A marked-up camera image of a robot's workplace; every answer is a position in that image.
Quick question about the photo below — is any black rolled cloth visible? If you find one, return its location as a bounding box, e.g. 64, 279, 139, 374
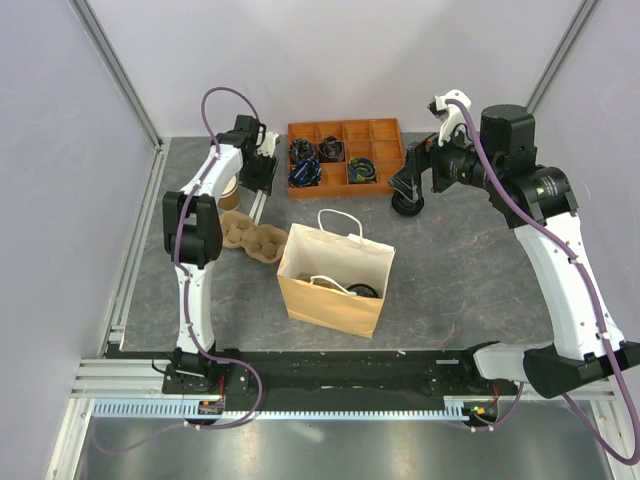
318, 135, 344, 163

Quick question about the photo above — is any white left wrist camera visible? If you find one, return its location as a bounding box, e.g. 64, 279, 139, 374
258, 131, 280, 157

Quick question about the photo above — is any black plastic cup lid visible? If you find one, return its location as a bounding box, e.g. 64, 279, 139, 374
347, 283, 379, 298

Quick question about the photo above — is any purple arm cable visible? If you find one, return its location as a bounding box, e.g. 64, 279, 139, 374
444, 97, 640, 464
92, 87, 266, 454

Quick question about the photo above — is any pulp cardboard cup carrier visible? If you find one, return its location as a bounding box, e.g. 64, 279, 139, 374
297, 273, 346, 293

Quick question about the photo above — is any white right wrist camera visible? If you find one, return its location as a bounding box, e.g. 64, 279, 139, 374
428, 89, 472, 147

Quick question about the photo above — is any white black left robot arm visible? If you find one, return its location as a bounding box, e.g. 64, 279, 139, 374
162, 115, 278, 395

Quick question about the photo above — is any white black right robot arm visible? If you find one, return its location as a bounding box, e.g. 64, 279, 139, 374
388, 100, 639, 398

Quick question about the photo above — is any aluminium frame post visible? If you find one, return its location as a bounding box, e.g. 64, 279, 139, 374
526, 0, 601, 114
69, 0, 163, 149

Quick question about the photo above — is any stack of black lids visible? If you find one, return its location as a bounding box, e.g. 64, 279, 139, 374
391, 191, 425, 217

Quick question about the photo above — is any blue yellow rolled cloth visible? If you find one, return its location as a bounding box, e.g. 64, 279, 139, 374
347, 157, 377, 184

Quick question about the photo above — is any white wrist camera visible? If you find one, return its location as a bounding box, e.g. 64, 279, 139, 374
258, 131, 280, 157
428, 89, 472, 147

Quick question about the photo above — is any dark patterned rolled cloth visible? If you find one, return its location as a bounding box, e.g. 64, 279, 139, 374
289, 138, 316, 163

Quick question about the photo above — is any aluminium frame post left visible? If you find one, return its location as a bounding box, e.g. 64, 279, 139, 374
69, 0, 163, 149

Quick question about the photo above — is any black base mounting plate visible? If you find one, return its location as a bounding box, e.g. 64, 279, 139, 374
162, 348, 519, 406

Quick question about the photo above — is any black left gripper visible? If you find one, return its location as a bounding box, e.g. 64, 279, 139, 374
239, 151, 280, 197

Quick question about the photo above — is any aluminium front rail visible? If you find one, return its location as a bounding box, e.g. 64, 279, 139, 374
71, 359, 164, 399

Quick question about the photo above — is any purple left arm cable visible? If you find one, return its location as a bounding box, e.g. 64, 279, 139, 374
92, 87, 266, 454

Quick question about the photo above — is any brown paper bag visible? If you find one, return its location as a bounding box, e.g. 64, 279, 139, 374
277, 208, 396, 339

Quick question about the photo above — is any right white wrapped straw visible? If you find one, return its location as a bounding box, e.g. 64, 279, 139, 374
249, 190, 268, 225

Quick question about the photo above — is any blue striped rolled cloth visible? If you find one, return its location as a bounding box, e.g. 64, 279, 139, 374
287, 157, 322, 188

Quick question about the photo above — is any aluminium frame post right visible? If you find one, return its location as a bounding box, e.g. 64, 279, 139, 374
526, 0, 601, 114

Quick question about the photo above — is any orange wooden compartment tray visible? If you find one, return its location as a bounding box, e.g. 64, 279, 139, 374
286, 118, 404, 199

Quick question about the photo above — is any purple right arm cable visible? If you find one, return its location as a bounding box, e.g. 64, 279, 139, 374
444, 97, 640, 464

